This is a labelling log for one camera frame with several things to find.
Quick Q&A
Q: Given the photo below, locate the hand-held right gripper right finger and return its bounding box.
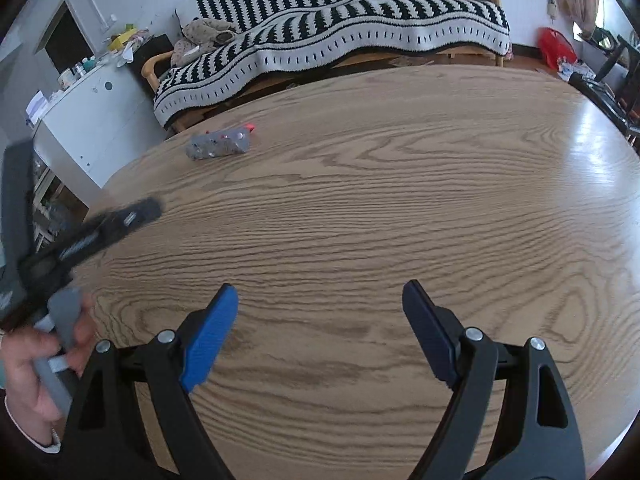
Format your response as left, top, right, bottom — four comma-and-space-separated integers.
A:
402, 280, 586, 480

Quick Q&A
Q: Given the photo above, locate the black white striped blanket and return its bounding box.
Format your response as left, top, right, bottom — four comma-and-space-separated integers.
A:
152, 0, 512, 128

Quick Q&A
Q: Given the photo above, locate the wooden sofa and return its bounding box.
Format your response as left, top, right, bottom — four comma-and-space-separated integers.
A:
141, 0, 513, 133

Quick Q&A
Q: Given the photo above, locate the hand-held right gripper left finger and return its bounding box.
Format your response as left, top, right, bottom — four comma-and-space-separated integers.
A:
59, 283, 240, 480

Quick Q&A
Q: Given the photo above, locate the person's left forearm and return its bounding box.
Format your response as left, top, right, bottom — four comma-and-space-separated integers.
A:
0, 395, 63, 480

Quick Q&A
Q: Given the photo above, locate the beige clothes pile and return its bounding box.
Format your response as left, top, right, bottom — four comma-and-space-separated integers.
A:
170, 17, 241, 68

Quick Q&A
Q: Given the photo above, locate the black chair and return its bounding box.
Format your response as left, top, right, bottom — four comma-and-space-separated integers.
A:
567, 35, 640, 136

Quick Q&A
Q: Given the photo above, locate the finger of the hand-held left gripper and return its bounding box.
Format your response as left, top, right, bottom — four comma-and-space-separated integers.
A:
17, 197, 164, 306

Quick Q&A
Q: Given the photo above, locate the black side cabinet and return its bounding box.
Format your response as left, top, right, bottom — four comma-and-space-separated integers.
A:
127, 34, 176, 96

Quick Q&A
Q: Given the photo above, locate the red bag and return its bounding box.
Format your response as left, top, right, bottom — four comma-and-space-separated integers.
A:
537, 27, 578, 72

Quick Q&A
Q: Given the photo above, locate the person's left hand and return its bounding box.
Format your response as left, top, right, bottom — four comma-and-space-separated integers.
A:
0, 292, 98, 428

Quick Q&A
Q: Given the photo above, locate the grey block with pins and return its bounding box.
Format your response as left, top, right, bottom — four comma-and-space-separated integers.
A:
185, 122, 257, 162

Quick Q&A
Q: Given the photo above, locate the white cabinet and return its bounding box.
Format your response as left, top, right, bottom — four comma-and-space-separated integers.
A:
25, 57, 168, 191

